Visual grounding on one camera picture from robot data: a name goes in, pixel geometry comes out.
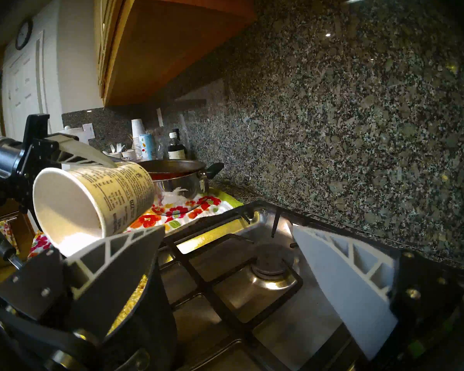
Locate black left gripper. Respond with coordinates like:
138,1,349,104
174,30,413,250
8,113,118,216

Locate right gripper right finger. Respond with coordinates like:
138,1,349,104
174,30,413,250
292,224,464,361

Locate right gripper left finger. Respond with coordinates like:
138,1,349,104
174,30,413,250
0,225,167,338

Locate white paper oats cup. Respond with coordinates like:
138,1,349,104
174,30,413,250
32,162,156,257

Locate shiny steel pot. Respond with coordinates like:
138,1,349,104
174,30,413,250
151,162,225,201

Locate white paper towel roll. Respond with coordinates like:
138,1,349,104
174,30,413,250
60,127,86,143

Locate grain mix in saucepan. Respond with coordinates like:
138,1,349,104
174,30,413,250
107,274,147,335

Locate white cup with plastic forks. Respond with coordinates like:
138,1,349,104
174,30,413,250
102,142,124,159

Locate stainless gas cooktop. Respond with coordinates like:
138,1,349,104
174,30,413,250
155,199,464,371

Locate dark grey saucepan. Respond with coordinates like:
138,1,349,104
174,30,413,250
97,254,178,371

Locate white paper cup stack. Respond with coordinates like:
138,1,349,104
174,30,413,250
131,118,146,160

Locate white panel door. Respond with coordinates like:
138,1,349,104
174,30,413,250
0,30,47,143

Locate red frying pan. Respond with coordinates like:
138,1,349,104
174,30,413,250
137,160,207,181

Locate dark bottle white cap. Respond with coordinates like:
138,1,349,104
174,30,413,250
167,131,187,160

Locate floral kitchen towel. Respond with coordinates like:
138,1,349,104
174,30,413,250
27,187,244,259

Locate small floral cloth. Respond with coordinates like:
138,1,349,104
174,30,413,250
0,220,20,255

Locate round wall clock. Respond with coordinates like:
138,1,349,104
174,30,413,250
15,19,34,51

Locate wooden wall cabinet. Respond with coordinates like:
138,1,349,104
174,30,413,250
94,0,258,107

